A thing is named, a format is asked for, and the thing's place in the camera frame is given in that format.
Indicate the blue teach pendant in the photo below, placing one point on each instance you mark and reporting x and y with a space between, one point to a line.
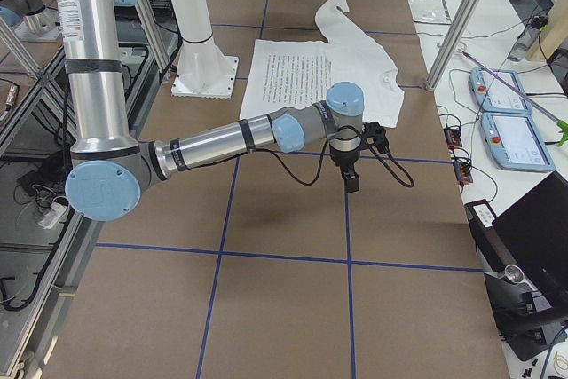
494 96
515 143

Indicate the clear water bottle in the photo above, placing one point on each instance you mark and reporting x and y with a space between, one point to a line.
528 37

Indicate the aluminium frame post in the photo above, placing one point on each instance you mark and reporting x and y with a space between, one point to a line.
449 45

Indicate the black laptop computer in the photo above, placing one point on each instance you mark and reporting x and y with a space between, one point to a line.
531 233

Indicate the lower blue teach pendant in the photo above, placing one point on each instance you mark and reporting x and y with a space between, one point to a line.
515 143

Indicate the small orange circuit board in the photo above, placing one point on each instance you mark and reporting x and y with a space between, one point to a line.
453 137

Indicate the white long-sleeve printed shirt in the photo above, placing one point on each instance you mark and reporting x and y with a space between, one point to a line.
297 74

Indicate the upper blue teach pendant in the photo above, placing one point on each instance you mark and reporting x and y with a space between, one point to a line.
494 96

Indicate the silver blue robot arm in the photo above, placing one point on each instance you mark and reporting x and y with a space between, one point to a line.
111 167

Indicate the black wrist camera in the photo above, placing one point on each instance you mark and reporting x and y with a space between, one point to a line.
375 135

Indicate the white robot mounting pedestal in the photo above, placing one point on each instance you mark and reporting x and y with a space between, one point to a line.
202 69

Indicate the white power strip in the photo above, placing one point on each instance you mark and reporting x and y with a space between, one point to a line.
53 215

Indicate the metal reacher grabber tool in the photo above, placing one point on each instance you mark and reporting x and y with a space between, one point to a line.
562 125

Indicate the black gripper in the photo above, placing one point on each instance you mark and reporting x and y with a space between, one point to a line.
345 160

